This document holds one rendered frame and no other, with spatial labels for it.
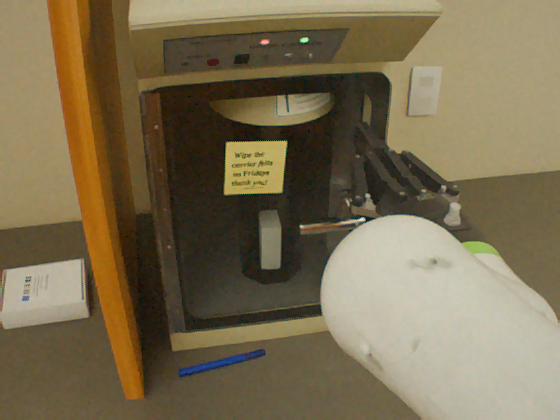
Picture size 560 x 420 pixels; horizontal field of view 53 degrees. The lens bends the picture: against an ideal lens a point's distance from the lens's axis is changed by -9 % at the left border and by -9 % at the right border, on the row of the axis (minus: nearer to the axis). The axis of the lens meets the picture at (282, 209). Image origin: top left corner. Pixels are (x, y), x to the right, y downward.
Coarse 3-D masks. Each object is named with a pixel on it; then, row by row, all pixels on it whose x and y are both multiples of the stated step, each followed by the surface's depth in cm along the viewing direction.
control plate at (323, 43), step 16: (272, 32) 60; (288, 32) 60; (304, 32) 61; (320, 32) 61; (336, 32) 62; (176, 48) 60; (192, 48) 61; (208, 48) 61; (224, 48) 62; (240, 48) 63; (256, 48) 63; (272, 48) 64; (288, 48) 64; (304, 48) 65; (320, 48) 65; (336, 48) 66; (176, 64) 64; (192, 64) 65; (224, 64) 66; (240, 64) 67; (256, 64) 67; (272, 64) 68
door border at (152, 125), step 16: (144, 96) 69; (160, 96) 70; (160, 112) 71; (144, 128) 71; (160, 128) 72; (160, 144) 73; (160, 160) 75; (160, 176) 76; (160, 192) 77; (160, 208) 78; (160, 224) 80; (160, 240) 81; (160, 256) 82; (176, 272) 85; (176, 288) 87; (176, 304) 88; (176, 320) 90
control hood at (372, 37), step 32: (160, 0) 59; (192, 0) 59; (224, 0) 58; (256, 0) 58; (288, 0) 58; (320, 0) 59; (352, 0) 59; (384, 0) 60; (416, 0) 60; (160, 32) 56; (192, 32) 57; (224, 32) 58; (256, 32) 60; (352, 32) 62; (384, 32) 63; (416, 32) 64; (160, 64) 64; (288, 64) 69; (320, 64) 70
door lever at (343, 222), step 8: (344, 200) 83; (344, 208) 84; (344, 216) 80; (304, 224) 79; (312, 224) 79; (320, 224) 79; (328, 224) 79; (336, 224) 79; (344, 224) 80; (352, 224) 80; (360, 224) 80; (304, 232) 79; (312, 232) 79
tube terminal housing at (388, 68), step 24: (216, 72) 71; (240, 72) 72; (264, 72) 72; (288, 72) 73; (312, 72) 73; (336, 72) 74; (360, 72) 75; (384, 72) 75; (192, 336) 94; (216, 336) 95; (240, 336) 96; (264, 336) 98; (288, 336) 99
